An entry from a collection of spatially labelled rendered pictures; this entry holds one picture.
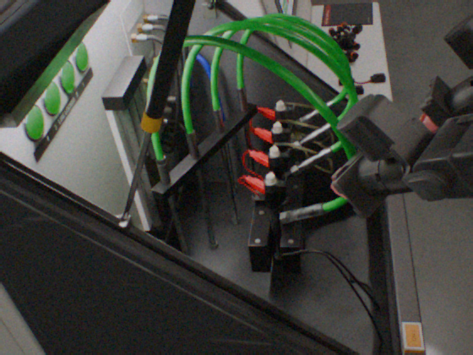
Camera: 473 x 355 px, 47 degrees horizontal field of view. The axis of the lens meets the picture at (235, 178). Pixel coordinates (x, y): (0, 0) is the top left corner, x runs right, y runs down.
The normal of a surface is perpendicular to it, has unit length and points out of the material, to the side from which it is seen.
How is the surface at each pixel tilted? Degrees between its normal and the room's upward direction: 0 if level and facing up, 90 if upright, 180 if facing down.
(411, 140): 48
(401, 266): 0
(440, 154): 41
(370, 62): 0
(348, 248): 0
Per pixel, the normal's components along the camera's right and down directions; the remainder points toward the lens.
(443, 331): -0.12, -0.75
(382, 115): 0.25, -0.18
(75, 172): 0.98, 0.00
